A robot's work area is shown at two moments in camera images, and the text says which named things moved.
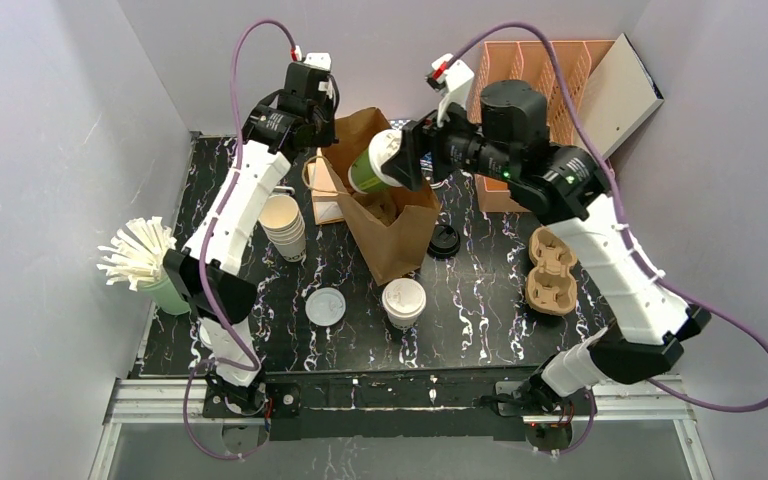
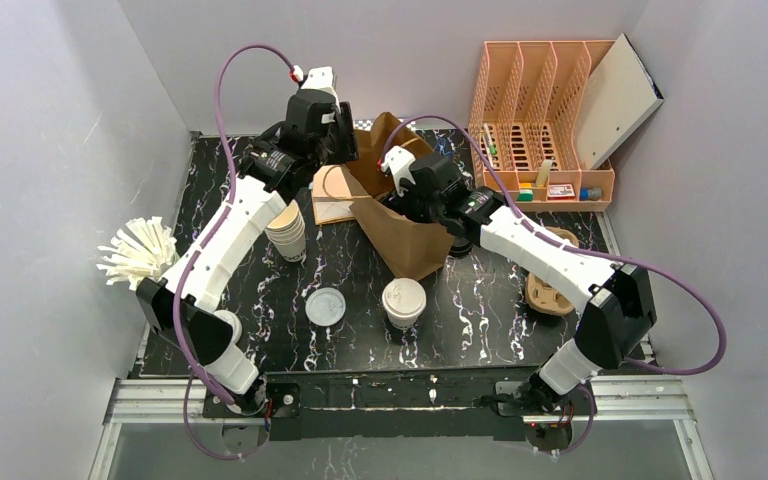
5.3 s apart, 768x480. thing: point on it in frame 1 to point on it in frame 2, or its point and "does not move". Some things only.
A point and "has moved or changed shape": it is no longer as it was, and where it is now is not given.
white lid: x=404 y=298 does not move
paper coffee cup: x=404 y=300 does not move
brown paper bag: x=392 y=225 has moved or changed shape
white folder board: x=618 y=96 does not move
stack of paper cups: x=282 y=220 does not move
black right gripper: x=420 y=153 to x=414 y=205
